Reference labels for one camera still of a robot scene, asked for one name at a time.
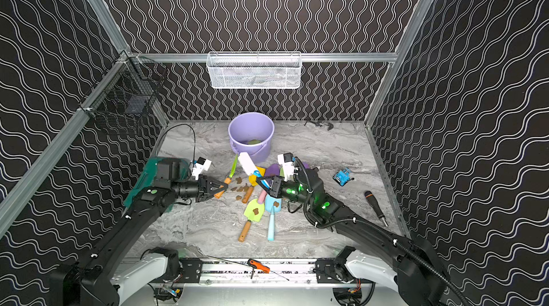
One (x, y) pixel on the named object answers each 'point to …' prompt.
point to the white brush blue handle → (249, 166)
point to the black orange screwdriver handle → (371, 197)
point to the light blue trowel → (272, 204)
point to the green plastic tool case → (146, 176)
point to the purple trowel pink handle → (272, 169)
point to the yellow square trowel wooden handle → (252, 179)
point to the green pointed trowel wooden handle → (227, 180)
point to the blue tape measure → (343, 176)
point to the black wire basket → (131, 87)
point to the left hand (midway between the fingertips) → (229, 189)
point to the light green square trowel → (254, 211)
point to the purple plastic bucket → (252, 133)
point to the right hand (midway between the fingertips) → (257, 180)
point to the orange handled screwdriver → (257, 264)
